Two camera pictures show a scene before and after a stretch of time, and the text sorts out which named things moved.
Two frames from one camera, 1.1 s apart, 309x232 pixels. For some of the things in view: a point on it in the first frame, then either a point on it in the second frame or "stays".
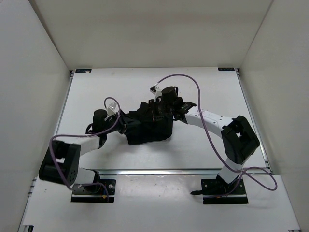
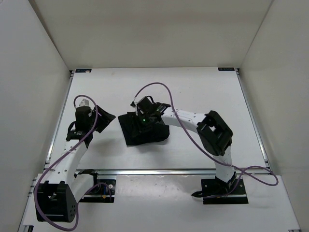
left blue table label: (81, 70) stays
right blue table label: (226, 69) stays
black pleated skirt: (147, 124) stays
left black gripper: (126, 123) → (106, 117)
